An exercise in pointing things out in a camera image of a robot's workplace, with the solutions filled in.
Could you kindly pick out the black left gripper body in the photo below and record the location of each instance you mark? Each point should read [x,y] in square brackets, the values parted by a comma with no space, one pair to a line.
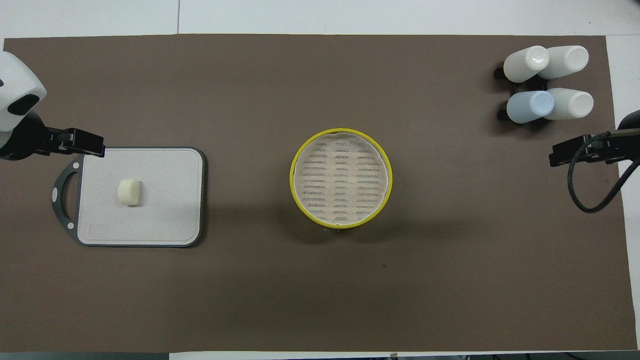
[22,137]

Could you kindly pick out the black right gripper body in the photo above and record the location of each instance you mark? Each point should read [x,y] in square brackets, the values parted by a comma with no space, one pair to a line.
[632,137]

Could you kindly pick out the white steamed bun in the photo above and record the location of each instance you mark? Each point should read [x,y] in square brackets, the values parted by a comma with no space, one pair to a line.
[129,192]

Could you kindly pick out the yellow rimmed steamer basket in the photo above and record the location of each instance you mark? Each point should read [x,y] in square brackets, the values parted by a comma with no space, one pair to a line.
[340,175]

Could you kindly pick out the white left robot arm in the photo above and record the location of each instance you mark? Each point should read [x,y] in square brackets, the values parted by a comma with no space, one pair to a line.
[15,80]

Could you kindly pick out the yellow bamboo steamer basket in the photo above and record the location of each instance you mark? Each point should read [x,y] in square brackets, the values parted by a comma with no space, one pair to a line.
[340,226]

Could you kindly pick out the white plastic cup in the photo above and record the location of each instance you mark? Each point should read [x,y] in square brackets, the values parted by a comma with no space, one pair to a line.
[570,59]
[572,103]
[522,65]

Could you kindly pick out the light blue plastic cup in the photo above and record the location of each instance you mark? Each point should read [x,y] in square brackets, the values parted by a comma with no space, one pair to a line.
[527,106]

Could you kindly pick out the grey-rimmed white cutting board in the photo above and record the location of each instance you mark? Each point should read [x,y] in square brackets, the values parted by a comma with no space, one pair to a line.
[150,200]

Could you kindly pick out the black cup rack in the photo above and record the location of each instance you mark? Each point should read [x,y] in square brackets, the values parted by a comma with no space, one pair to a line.
[500,73]

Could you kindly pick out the brown table mat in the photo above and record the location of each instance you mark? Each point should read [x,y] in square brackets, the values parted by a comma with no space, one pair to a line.
[300,75]

